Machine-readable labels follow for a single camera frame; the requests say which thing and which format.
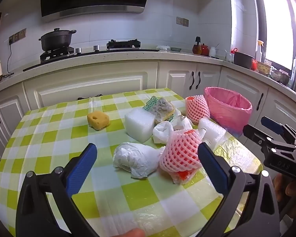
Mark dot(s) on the person's right hand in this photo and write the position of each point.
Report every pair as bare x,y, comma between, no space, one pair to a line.
282,187

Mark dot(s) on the red kettle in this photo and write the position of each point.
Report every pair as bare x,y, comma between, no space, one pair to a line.
204,50

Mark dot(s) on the gold wall switch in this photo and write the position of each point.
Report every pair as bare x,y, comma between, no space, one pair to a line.
182,21

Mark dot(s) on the white pump bottle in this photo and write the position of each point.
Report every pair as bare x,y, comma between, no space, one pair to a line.
295,63

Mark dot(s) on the gold wall socket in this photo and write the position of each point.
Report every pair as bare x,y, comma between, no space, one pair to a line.
17,35

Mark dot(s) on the black gas cooktop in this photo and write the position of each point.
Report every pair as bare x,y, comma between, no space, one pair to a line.
88,56

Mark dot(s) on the silver stove knob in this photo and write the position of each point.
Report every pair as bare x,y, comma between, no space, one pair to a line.
78,51
96,48

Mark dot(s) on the black burner grate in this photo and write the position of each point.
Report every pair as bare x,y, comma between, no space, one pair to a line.
123,44

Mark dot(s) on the white cloth on counter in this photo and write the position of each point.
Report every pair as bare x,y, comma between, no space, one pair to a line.
164,47

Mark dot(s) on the crumpled white paper ball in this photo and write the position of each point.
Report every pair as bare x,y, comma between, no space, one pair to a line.
135,159

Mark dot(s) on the yellow sponge with grey scourer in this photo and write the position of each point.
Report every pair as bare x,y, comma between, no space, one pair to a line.
164,109

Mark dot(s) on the oil bottle with black cap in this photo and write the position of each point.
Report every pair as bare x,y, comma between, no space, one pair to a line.
196,48

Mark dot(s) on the green wavy cleaning cloth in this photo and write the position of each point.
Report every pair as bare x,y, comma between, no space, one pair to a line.
149,103

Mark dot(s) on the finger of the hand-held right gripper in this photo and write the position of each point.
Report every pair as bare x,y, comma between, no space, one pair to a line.
255,134
271,125

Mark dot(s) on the patterned bowl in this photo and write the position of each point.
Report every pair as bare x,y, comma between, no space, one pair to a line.
264,68

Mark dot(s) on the white foam block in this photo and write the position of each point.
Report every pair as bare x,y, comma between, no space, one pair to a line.
139,124

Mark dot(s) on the grey pot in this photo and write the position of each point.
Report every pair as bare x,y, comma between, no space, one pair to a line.
243,60

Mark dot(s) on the cylindrical pink foam fruit net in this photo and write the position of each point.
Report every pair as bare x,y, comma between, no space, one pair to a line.
197,108

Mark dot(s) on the black cooking pot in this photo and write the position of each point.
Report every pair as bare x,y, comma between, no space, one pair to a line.
55,39

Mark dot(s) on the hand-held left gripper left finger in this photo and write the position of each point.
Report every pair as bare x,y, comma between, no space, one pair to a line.
81,170

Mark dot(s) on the pair of white cups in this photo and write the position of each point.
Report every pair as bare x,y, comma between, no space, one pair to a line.
229,56

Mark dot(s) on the window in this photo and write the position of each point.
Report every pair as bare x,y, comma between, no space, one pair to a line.
278,24

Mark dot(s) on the small yellow sponge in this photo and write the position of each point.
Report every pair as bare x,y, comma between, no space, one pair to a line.
98,121

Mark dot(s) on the white paper cup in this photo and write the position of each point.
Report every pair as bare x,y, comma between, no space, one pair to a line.
182,123

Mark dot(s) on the metal bowl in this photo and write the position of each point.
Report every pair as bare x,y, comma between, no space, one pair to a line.
280,77

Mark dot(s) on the bin with pink bag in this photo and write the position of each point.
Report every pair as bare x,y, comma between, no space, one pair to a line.
227,113

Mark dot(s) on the speckled countertop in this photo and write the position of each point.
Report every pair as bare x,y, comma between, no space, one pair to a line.
128,55

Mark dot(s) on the green checkered tablecloth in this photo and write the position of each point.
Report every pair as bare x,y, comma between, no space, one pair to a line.
64,138

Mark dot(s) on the white kitchen cabinet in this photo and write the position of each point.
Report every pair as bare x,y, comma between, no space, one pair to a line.
93,84

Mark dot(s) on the spray bottle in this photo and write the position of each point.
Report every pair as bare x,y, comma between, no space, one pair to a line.
259,51

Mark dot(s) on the bulging pink foam fruit net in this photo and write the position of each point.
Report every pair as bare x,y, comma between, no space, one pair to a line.
180,153

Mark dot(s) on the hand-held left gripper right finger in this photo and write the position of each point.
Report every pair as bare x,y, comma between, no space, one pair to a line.
213,170

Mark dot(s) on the person's left hand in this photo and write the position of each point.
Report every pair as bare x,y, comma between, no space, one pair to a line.
132,233

